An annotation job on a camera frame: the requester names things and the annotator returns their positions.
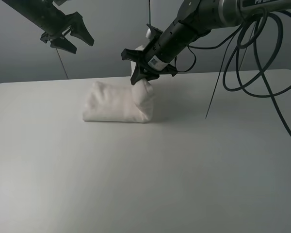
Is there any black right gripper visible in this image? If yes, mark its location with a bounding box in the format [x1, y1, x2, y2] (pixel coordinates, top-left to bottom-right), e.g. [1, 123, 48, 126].
[121, 23, 196, 85]

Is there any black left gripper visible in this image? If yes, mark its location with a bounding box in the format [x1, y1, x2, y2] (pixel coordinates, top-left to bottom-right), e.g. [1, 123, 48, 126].
[38, 12, 94, 54]

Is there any white towel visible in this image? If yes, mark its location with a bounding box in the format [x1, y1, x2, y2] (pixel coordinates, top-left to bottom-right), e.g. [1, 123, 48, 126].
[82, 79, 155, 123]

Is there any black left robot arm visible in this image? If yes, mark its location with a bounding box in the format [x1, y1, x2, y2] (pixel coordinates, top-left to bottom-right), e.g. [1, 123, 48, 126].
[4, 0, 94, 54]

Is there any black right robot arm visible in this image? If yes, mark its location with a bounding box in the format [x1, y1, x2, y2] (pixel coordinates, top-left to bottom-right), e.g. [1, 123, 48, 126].
[121, 0, 291, 85]

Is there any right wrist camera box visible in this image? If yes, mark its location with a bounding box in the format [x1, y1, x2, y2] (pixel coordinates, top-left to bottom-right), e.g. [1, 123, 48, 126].
[145, 28, 152, 40]

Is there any black right camera cable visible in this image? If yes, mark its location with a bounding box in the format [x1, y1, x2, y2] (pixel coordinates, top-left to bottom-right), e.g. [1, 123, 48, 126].
[184, 9, 291, 151]

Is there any thin black cable tie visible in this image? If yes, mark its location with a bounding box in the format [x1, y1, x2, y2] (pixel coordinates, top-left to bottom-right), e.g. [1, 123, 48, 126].
[205, 24, 243, 118]

